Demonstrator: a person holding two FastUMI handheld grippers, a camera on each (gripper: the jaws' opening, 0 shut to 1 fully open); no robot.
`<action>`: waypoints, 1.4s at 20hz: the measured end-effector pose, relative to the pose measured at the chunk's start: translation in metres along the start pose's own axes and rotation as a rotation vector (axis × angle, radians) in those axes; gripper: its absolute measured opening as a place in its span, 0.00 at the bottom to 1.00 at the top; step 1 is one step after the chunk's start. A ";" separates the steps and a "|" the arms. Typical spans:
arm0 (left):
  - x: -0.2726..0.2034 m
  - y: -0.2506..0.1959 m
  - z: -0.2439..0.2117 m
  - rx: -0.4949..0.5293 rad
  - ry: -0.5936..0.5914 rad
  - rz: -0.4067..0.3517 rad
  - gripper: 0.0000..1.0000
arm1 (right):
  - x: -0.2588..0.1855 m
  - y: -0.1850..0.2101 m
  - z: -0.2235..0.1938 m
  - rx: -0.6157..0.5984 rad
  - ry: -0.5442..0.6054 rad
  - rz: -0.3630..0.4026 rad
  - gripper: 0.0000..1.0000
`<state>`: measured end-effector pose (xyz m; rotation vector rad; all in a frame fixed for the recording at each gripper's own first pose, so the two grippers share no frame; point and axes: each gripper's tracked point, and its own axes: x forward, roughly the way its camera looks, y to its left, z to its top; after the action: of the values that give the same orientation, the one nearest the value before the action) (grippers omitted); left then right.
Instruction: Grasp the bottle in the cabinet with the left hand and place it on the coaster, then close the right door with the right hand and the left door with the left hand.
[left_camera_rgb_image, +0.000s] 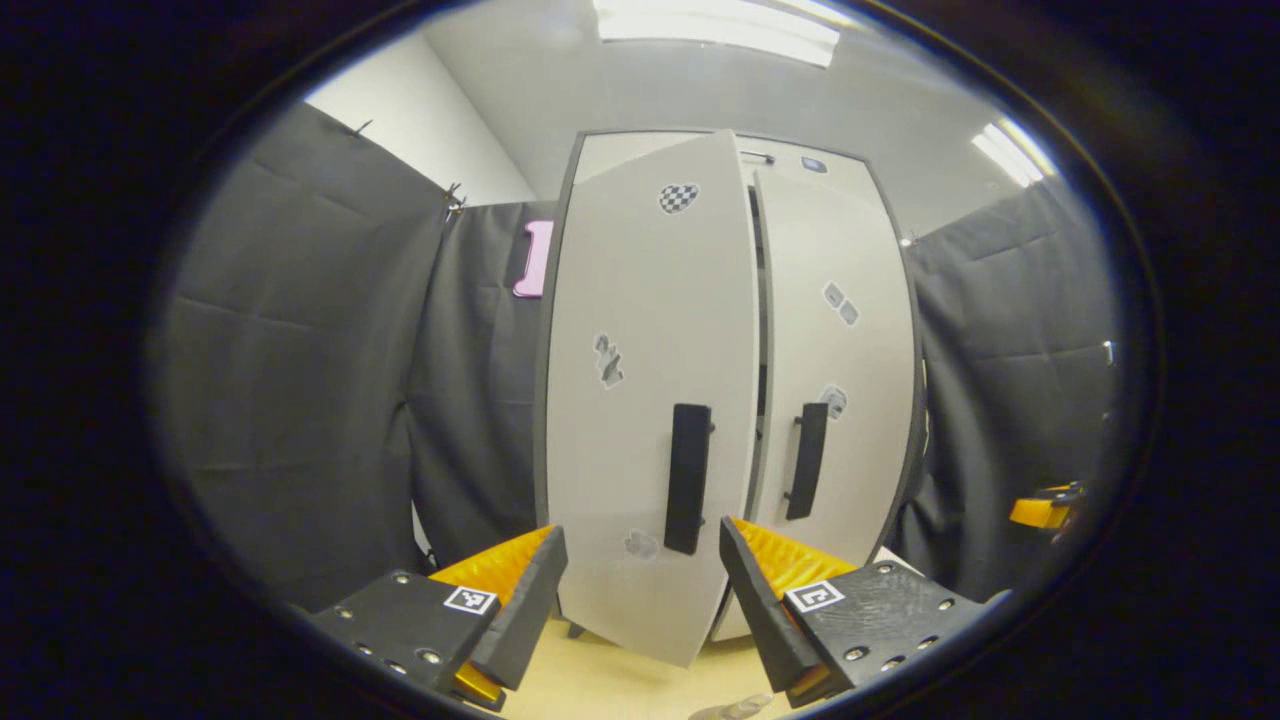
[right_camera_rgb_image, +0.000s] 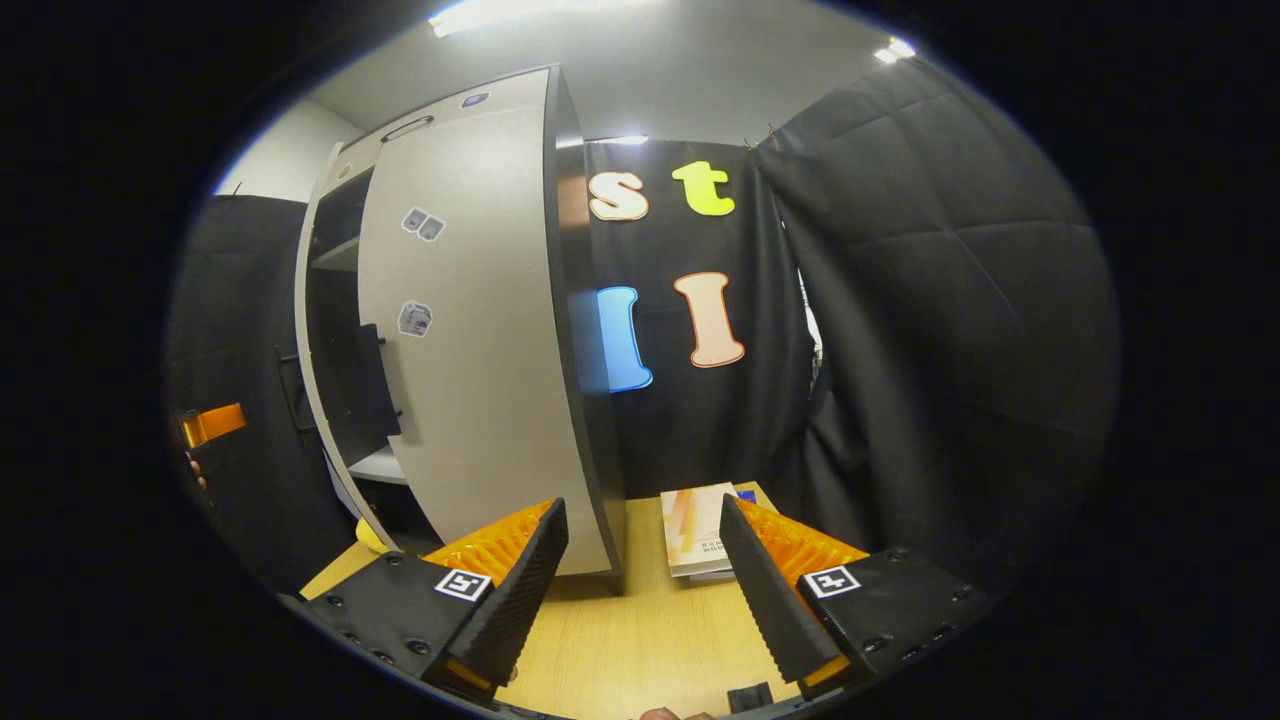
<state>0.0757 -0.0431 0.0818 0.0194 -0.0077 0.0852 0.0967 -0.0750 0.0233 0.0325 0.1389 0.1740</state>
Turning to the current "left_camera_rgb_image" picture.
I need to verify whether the white cabinet drawer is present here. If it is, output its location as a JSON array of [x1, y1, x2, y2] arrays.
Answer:
[[572, 130, 871, 196]]

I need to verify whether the ceiling light panel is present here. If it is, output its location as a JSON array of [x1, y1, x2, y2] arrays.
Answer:
[[972, 118, 1059, 189], [593, 0, 841, 69]]

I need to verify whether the black backdrop cloth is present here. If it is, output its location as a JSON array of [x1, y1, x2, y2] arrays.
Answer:
[[150, 100, 1121, 611]]

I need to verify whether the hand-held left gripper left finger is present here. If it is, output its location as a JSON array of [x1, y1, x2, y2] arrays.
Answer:
[[308, 524, 569, 711]]

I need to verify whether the white cabinet door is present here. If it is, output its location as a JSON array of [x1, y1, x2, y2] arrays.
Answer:
[[712, 165, 916, 643], [545, 130, 761, 669]]

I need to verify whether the black door handle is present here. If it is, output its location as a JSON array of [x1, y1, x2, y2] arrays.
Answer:
[[664, 403, 715, 556], [784, 402, 830, 521]]

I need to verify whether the white and grey cabinet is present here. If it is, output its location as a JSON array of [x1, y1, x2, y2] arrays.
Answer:
[[533, 128, 926, 646]]

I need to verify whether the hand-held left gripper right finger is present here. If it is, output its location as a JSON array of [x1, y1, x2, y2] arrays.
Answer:
[[718, 516, 1011, 709]]

